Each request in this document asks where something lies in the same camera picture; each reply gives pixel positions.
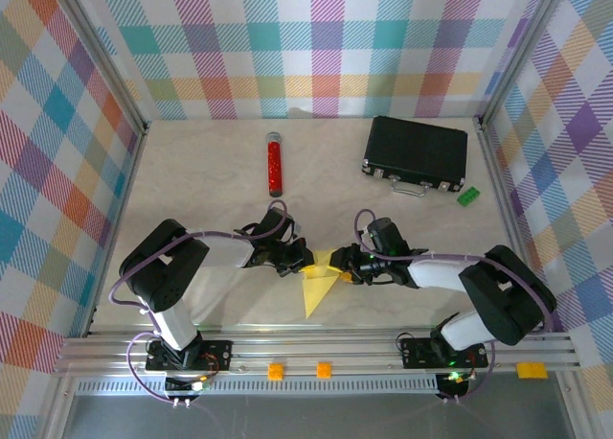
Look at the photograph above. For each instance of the yellow paper sheet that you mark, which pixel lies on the yellow paper sheet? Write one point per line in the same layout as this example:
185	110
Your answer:
316	290

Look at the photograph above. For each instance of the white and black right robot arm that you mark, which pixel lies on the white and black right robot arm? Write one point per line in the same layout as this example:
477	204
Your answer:
440	273

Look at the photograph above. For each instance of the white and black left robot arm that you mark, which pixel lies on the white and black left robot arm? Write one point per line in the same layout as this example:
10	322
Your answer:
225	252

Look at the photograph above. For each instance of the red glitter tube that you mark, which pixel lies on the red glitter tube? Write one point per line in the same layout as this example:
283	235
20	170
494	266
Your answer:
274	166

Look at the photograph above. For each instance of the small orange toy brick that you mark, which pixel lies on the small orange toy brick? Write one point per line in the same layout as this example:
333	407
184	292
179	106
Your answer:
324	370
275	371

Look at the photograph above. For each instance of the green toy brick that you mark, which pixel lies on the green toy brick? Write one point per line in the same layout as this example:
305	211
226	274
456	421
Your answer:
468	197

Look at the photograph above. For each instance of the black controller board green light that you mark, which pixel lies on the black controller board green light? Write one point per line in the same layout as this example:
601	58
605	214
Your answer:
452	384
179	384

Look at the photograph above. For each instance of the wide orange toy brick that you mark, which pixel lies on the wide orange toy brick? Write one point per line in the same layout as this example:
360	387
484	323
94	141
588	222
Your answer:
531	370

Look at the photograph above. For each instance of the aluminium mounting rail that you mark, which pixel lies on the aluminium mounting rail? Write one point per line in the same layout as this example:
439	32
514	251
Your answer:
335	348

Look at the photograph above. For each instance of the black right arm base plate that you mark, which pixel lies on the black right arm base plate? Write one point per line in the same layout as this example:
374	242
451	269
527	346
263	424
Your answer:
412	353

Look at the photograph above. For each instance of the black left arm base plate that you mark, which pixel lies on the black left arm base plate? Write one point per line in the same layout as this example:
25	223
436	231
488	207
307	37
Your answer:
220	353

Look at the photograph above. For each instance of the aluminium table edge rail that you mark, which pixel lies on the aluminium table edge rail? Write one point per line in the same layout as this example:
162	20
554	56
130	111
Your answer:
119	228
506	218

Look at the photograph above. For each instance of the aluminium lower frame post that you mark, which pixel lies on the aluminium lower frame post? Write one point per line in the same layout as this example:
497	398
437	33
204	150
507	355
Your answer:
55	410
577	410

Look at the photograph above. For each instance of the aluminium upright frame post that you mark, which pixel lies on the aluminium upright frame post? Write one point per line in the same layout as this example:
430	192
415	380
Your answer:
100	51
521	51

